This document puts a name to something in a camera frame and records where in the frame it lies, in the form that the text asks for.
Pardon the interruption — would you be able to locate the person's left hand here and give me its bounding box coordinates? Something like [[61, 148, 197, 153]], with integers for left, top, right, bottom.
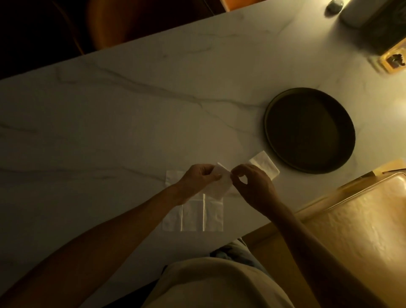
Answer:
[[173, 163, 223, 205]]

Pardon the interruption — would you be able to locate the person's right hand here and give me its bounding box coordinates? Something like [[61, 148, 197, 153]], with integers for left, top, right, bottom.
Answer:
[[230, 163, 282, 219]]

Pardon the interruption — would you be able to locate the spread of white paper napkins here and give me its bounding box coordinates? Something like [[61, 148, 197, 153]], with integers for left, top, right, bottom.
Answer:
[[162, 170, 224, 232]]

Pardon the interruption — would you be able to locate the round dark tray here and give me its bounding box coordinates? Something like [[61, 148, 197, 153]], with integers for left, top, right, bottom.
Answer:
[[263, 87, 356, 174]]

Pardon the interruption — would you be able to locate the person's left forearm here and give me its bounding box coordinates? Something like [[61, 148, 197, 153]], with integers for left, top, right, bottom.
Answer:
[[0, 185, 184, 308]]

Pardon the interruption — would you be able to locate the person's right forearm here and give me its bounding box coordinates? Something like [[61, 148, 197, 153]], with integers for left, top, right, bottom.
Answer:
[[266, 201, 389, 308]]

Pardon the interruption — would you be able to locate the beige shirt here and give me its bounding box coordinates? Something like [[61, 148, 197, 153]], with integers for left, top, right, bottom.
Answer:
[[143, 257, 294, 308]]

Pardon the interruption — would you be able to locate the gold framed small object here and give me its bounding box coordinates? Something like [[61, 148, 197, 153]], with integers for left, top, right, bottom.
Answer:
[[379, 47, 406, 74]]

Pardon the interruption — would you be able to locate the small grey round cap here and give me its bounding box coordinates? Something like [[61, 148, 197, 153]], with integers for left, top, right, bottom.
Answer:
[[326, 0, 345, 14]]

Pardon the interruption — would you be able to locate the white rounded container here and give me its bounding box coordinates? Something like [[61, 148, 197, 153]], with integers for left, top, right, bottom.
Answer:
[[339, 0, 391, 28]]

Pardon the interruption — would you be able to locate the dark rectangular box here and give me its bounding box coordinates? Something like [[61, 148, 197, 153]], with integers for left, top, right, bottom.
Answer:
[[365, 0, 406, 55]]

